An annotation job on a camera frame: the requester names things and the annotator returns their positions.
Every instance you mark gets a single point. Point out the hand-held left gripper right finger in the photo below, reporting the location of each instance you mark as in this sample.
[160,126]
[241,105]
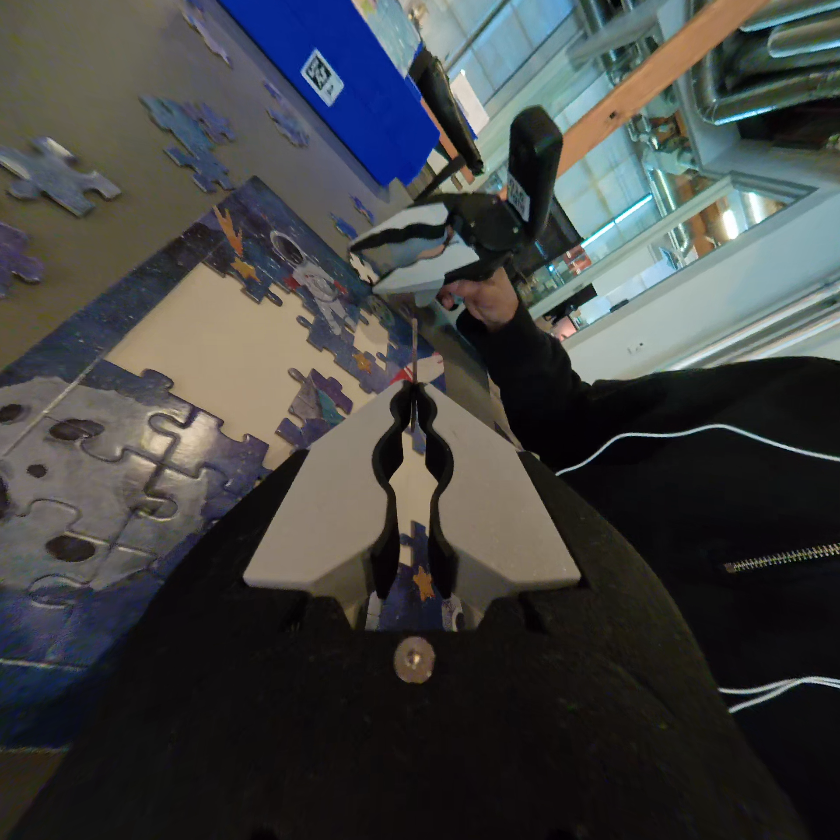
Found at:
[512,525]

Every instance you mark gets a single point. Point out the wooden ceiling beam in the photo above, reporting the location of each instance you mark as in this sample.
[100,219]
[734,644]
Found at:
[656,72]

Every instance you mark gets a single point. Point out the silver ventilation duct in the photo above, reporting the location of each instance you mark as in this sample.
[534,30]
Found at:
[754,85]

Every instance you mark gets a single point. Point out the person's right hand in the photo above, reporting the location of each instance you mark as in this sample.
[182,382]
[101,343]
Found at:
[492,302]

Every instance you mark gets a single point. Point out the joined planet puzzle pieces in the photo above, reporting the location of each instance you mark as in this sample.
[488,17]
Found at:
[315,407]

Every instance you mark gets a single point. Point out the person's black jacket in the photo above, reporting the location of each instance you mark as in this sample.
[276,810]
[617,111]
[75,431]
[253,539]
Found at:
[722,525]

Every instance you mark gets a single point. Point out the dark blue jigsaw piece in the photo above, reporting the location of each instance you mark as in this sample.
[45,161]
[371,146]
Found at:
[343,226]
[363,208]

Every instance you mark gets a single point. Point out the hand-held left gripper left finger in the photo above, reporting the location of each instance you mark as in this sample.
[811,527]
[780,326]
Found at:
[315,525]

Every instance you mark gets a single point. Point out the space jigsaw puzzle board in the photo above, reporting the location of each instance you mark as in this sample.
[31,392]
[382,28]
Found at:
[98,459]

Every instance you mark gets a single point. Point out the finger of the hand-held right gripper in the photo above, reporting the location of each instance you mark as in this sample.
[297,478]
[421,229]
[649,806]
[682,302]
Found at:
[426,275]
[400,223]

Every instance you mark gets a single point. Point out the blue box with tag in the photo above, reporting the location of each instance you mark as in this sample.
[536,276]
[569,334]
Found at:
[367,118]

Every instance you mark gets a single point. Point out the row of puzzle pieces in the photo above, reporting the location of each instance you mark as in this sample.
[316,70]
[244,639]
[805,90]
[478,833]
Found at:
[52,174]

